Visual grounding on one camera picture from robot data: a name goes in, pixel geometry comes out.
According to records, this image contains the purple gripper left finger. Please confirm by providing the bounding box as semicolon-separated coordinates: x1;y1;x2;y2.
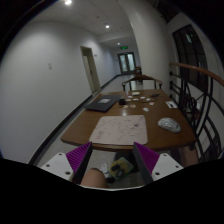
39;141;94;185

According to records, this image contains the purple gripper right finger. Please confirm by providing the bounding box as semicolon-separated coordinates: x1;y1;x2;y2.
132;141;184;185

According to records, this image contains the person's bare knee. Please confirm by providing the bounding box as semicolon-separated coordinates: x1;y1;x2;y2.
81;168;108;188

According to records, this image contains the yellow black bag on floor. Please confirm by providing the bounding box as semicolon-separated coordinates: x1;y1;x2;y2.
109;157;134;180

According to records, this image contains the brown wooden table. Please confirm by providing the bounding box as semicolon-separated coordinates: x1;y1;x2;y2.
61;89;196;151

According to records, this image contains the white card on table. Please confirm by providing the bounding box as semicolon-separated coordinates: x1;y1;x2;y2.
166;101;178;109

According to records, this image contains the dark closed laptop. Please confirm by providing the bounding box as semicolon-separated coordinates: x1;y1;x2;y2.
85;95;121;112

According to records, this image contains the small black box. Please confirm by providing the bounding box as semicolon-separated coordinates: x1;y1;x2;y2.
119;99;126;105

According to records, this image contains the wooden chair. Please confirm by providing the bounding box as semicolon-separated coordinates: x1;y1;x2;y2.
121;75;163;91

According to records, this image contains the black metal stair railing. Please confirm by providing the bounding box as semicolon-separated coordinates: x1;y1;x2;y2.
169;62;224;162

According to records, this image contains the glass double door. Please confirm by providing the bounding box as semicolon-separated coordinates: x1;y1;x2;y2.
118;52;136;74

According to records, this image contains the beige side door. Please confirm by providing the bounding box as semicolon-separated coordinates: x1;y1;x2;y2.
81;46;100;93

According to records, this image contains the green exit sign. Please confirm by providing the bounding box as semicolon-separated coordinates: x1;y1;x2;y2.
120;46;128;50

